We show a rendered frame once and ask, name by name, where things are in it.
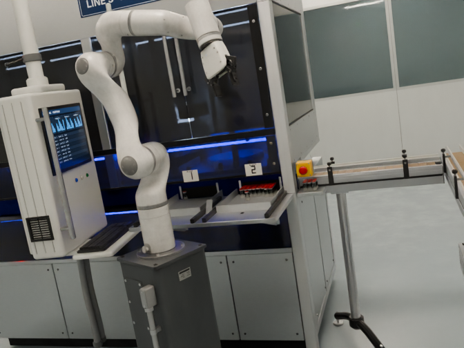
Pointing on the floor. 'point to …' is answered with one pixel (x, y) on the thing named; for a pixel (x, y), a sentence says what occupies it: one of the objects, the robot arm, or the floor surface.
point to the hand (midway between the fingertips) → (226, 88)
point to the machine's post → (288, 170)
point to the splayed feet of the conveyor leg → (358, 326)
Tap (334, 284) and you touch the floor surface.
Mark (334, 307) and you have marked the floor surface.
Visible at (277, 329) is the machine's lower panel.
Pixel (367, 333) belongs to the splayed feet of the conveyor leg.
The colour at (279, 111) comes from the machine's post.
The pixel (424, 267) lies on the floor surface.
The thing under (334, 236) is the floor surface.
